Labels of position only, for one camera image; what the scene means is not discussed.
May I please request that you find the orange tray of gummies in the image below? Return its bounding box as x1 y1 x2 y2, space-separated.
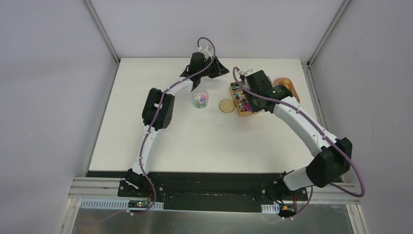
273 78 300 103

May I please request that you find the aluminium rail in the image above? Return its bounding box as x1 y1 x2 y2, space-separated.
311 185 360 205
68 177 120 198

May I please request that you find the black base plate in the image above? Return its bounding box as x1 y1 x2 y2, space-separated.
87 171 310 213

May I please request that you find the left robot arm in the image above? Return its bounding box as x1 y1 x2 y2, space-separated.
119 52 229 197

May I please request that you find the gold jar lid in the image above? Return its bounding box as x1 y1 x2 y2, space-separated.
218 98 235 113

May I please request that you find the clear plastic jar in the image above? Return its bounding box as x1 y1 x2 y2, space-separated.
192 90 209 109

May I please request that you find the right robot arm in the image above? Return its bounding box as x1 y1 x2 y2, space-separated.
242 70 352 200

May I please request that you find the left aluminium frame post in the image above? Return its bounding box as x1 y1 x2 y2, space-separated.
82 0 121 66

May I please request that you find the right white cable duct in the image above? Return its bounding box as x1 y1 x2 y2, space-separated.
261 203 280 214

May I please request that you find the right aluminium rail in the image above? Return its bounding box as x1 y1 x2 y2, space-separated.
311 185 360 205

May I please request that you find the right aluminium frame post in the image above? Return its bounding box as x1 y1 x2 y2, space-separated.
307 0 353 69

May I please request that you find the left aluminium rail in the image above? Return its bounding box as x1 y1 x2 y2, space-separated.
68 177 120 198

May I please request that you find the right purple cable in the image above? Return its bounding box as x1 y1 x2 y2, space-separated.
232 67 366 223

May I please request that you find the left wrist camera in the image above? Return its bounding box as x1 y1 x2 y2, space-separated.
198 44 214 59

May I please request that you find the aluminium frame post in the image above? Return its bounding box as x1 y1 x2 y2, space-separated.
82 0 121 66
307 0 353 69

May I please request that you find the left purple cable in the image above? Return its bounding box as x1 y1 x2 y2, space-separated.
127 37 217 216

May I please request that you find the gold tin of lollipops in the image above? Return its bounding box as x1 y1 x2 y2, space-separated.
229 82 258 117

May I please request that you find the purple cable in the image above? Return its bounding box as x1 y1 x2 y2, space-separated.
127 37 217 216
232 67 366 223

